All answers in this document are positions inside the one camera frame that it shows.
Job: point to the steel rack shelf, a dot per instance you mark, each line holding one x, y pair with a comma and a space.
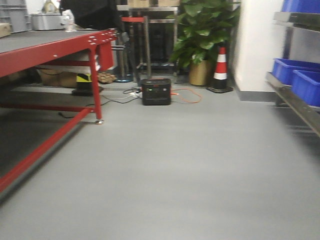
309, 22

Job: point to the blue bin on rack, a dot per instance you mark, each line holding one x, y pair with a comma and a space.
283, 69
306, 85

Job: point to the red white traffic cone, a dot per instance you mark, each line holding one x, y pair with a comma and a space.
220, 76

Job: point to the black portable power station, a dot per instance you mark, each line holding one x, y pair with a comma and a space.
156, 91

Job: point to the red metal workbench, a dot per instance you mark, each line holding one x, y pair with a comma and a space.
61, 58

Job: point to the red top stool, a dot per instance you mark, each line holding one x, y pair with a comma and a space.
128, 45

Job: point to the silver appliance on bench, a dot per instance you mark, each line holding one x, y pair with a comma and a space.
46, 21

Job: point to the yellow black striped base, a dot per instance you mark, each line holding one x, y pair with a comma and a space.
84, 85

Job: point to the steel frame stand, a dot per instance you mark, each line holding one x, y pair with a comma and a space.
153, 31

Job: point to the cardboard box under bench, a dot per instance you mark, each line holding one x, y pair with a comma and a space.
56, 78

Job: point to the green potted plant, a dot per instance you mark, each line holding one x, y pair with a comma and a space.
204, 26

